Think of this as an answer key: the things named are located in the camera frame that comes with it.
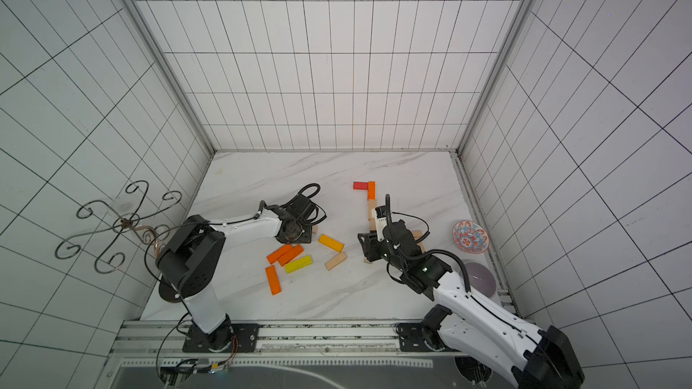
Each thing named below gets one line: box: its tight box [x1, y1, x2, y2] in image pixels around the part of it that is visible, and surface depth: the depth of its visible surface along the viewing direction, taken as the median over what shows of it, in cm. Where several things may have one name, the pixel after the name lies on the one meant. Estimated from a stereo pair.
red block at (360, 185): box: [353, 181, 369, 190], surface depth 109 cm
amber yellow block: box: [318, 234, 345, 254], surface depth 93 cm
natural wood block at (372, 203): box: [367, 199, 378, 221], surface depth 105 cm
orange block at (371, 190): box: [367, 180, 376, 201], surface depth 109 cm
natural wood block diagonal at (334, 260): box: [324, 251, 347, 272], surface depth 89 cm
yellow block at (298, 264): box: [284, 254, 314, 274], surface depth 88 cm
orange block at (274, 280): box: [264, 264, 283, 296], surface depth 85 cm
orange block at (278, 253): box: [266, 244, 293, 265], surface depth 91 cm
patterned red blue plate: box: [452, 219, 491, 255], surface depth 93 cm
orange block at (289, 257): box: [278, 244, 305, 267], surface depth 90 cm
